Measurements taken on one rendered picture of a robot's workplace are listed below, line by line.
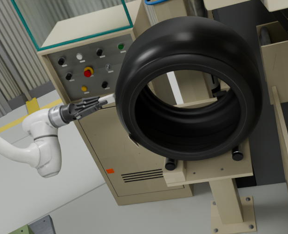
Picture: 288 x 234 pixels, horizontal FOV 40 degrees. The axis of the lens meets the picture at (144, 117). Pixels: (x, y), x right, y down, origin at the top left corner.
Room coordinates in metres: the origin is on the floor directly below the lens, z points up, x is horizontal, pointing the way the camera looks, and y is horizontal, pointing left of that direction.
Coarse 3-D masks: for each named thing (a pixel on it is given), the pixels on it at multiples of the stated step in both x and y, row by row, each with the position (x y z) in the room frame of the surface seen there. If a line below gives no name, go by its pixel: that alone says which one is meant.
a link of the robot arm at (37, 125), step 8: (40, 112) 1.50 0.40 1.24; (48, 112) 1.48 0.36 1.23; (24, 120) 1.53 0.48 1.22; (32, 120) 1.49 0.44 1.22; (40, 120) 1.47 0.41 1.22; (48, 120) 1.46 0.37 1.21; (24, 128) 1.50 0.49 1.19; (32, 128) 1.47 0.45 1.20; (40, 128) 1.45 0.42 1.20; (48, 128) 1.44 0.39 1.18; (56, 128) 1.47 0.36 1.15; (32, 136) 1.50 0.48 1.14; (40, 136) 1.43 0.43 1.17
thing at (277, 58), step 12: (264, 24) 1.56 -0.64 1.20; (276, 24) 1.54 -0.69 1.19; (264, 36) 1.47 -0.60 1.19; (276, 36) 1.54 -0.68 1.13; (264, 48) 1.38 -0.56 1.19; (276, 48) 1.37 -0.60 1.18; (264, 60) 1.39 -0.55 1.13; (276, 60) 1.37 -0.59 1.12; (264, 72) 1.57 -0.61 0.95; (276, 72) 1.37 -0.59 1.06; (276, 84) 1.38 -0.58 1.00
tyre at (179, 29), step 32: (160, 32) 1.33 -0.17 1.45; (192, 32) 1.26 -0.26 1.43; (224, 32) 1.28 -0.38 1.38; (128, 64) 1.30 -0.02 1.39; (160, 64) 1.21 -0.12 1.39; (192, 64) 1.17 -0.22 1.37; (224, 64) 1.14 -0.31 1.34; (256, 64) 1.25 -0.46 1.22; (128, 96) 1.26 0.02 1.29; (224, 96) 1.42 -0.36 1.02; (256, 96) 1.13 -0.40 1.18; (128, 128) 1.28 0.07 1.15; (160, 128) 1.43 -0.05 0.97; (192, 128) 1.42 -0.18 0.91; (224, 128) 1.33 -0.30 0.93; (192, 160) 1.21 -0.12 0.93
